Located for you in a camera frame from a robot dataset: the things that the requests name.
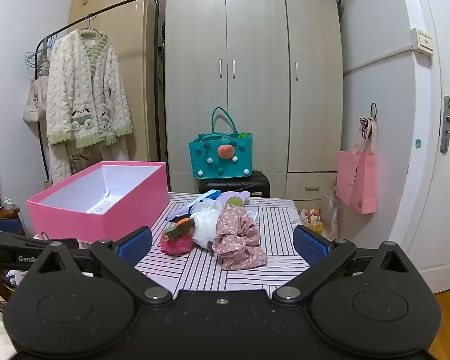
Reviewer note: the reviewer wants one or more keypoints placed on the beige wardrobe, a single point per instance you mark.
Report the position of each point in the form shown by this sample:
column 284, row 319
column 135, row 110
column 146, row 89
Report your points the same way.
column 255, row 82

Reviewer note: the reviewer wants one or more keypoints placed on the white paper sheet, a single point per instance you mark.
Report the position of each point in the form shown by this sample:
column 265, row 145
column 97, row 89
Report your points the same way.
column 99, row 204

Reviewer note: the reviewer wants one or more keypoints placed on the white wall switch box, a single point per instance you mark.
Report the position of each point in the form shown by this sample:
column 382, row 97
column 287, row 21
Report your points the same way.
column 423, row 40

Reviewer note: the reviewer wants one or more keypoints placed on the tall beige cabinet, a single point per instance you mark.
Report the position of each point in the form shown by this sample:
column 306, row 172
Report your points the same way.
column 135, row 63

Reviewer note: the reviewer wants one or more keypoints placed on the black clothes rack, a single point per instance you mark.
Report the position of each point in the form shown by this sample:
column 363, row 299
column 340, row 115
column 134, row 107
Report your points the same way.
column 156, row 82

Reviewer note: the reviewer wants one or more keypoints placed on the striped tablecloth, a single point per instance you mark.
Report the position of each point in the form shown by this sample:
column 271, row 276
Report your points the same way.
column 277, row 232

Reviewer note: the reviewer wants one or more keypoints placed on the white plastic bag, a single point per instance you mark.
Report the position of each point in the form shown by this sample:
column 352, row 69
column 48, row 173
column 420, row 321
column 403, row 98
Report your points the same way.
column 204, row 204

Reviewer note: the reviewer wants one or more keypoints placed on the pink strawberry plush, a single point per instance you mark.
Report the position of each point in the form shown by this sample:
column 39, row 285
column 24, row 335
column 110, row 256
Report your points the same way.
column 176, row 244

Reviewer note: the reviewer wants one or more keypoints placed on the pink shopping bag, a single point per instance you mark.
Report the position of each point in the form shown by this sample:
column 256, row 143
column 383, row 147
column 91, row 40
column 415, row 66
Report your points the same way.
column 356, row 180

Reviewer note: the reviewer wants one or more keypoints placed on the yellow gift bag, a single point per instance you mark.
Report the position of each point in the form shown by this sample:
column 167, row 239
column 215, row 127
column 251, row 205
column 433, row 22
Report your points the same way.
column 312, row 219

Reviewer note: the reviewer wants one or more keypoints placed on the black suitcase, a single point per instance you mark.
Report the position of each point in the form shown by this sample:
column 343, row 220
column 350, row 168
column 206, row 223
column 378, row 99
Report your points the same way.
column 240, row 186

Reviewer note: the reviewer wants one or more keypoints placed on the white door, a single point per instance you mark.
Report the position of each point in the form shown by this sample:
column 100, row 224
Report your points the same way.
column 435, row 195

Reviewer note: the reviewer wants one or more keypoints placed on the teal felt handbag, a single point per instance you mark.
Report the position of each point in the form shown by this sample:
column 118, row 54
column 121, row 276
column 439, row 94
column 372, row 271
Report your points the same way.
column 225, row 161

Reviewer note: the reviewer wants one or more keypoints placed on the purple green soft toy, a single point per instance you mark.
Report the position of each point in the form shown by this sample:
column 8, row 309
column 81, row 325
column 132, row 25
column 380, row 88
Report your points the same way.
column 232, row 197

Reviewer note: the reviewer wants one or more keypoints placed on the white blue tube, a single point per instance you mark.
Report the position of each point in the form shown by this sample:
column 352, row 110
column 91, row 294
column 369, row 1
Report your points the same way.
column 252, row 215

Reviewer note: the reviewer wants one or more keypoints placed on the canvas tote bag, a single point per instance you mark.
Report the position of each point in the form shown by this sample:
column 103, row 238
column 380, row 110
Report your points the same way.
column 33, row 101

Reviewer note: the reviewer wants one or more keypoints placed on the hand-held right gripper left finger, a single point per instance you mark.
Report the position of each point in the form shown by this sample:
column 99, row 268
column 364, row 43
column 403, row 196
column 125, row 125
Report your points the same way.
column 135, row 243

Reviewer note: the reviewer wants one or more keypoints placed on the pink floral cloth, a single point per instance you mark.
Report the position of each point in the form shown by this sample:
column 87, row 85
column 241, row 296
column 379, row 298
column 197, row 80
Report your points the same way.
column 236, row 234

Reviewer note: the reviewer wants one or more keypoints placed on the pink cardboard box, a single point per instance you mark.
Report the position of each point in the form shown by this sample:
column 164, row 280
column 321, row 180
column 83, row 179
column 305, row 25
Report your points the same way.
column 67, row 217

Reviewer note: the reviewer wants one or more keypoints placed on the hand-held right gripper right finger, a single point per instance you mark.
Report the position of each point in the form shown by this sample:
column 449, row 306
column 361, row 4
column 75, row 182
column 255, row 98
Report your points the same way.
column 310, row 245

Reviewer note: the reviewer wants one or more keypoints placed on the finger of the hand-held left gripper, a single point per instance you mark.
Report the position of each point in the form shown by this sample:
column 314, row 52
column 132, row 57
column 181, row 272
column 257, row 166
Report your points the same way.
column 7, row 225

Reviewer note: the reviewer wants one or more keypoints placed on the white plush toy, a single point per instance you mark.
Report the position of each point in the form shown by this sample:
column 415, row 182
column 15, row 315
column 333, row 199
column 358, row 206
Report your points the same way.
column 204, row 227

